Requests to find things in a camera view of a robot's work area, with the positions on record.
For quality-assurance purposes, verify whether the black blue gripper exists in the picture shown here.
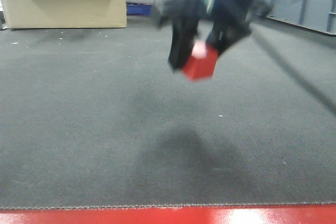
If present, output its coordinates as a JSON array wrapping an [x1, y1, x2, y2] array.
[[152, 0, 256, 70]]

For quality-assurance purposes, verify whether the red magnetic cube block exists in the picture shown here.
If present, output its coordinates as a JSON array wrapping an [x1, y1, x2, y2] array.
[[182, 40, 219, 81]]

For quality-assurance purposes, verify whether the black cable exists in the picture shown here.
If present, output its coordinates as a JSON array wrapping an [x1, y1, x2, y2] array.
[[246, 22, 336, 116]]

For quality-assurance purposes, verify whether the dark grey woven mat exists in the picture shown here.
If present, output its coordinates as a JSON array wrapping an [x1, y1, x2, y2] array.
[[1, 17, 335, 209]]

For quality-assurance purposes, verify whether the blue crate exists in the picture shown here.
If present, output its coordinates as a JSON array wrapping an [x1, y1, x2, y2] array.
[[126, 2, 152, 16]]

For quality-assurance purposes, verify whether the cardboard box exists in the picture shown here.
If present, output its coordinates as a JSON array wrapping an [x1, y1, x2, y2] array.
[[2, 0, 127, 29]]

